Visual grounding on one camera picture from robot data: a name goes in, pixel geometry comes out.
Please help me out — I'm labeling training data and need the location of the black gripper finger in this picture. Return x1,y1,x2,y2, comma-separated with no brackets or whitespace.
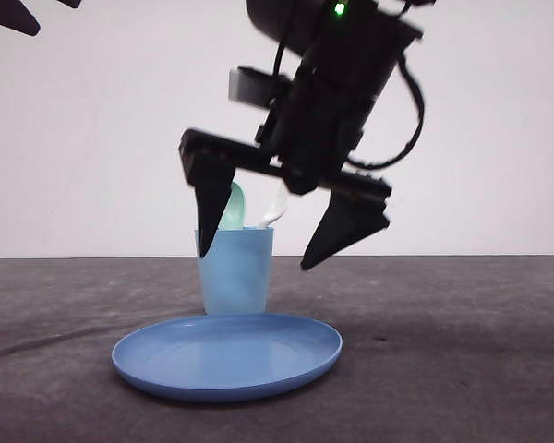
0,0,82,37

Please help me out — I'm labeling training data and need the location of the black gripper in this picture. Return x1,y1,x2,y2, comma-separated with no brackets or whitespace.
179,20,419,270

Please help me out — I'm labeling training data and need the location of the white plastic fork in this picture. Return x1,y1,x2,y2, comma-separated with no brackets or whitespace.
253,184,288,229

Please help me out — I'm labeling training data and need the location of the mint green plastic spoon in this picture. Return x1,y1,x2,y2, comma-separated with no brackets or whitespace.
218,181,246,230

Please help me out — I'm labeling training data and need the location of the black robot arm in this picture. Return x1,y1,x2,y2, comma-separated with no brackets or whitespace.
179,1,425,269

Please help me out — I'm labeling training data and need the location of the light blue plastic cup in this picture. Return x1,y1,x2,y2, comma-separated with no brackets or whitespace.
198,227,274,315

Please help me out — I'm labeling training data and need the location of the blue plastic plate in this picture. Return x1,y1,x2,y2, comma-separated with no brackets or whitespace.
111,313,343,403

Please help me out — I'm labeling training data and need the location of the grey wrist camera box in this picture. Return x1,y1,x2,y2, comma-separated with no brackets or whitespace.
228,66,292,109

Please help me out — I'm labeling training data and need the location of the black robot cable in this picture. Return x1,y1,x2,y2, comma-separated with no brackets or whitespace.
345,53,426,170

